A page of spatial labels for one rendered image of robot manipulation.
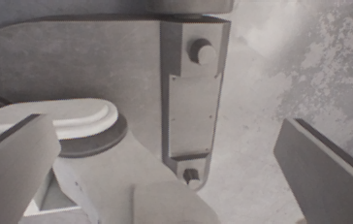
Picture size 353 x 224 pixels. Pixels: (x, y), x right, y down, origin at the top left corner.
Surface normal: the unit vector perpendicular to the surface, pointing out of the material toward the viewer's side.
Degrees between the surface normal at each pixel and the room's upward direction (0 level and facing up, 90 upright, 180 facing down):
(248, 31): 0
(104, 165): 90
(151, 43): 0
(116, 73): 0
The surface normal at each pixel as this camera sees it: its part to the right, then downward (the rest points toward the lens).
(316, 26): 0.21, 0.50
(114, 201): 0.02, -0.86
